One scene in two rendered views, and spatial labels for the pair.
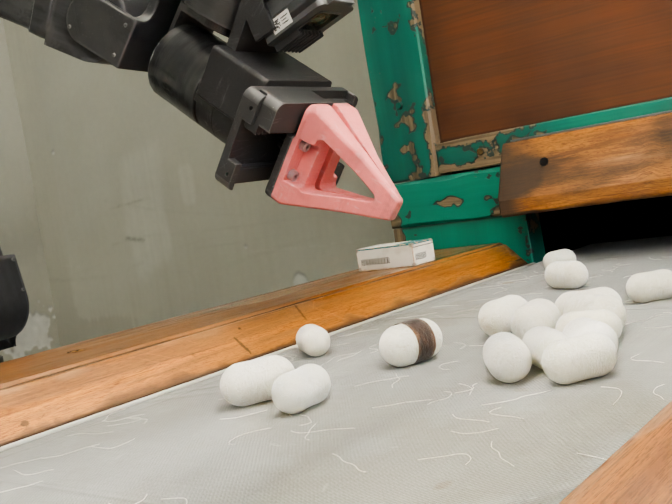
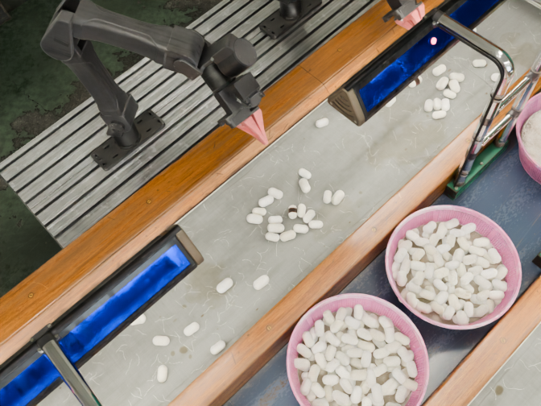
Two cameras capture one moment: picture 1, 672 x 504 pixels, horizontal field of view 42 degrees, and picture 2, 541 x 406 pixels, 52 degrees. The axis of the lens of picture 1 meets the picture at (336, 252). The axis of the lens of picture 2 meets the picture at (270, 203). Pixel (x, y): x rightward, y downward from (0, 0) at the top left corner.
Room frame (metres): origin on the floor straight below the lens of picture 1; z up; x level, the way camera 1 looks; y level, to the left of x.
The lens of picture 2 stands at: (-0.48, 0.09, 1.84)
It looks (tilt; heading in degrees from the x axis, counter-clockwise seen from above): 62 degrees down; 18
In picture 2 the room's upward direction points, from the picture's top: 10 degrees counter-clockwise
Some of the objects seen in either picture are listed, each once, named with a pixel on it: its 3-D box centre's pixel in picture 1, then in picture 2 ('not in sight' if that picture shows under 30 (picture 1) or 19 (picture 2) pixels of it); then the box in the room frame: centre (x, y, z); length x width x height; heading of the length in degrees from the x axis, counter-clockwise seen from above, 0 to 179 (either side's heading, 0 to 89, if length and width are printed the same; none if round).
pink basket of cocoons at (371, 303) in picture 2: not in sight; (355, 366); (-0.25, 0.05, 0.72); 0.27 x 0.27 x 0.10
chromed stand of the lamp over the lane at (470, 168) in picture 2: not in sight; (469, 93); (0.30, -0.13, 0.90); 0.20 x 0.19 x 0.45; 142
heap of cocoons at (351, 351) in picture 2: not in sight; (355, 366); (-0.25, 0.05, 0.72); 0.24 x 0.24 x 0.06
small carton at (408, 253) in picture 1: (395, 255); not in sight; (0.78, -0.05, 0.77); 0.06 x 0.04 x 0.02; 52
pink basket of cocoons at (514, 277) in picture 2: not in sight; (448, 271); (-0.03, -0.12, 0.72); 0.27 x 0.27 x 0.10
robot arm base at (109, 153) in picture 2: not in sight; (124, 131); (0.25, 0.68, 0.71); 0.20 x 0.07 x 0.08; 143
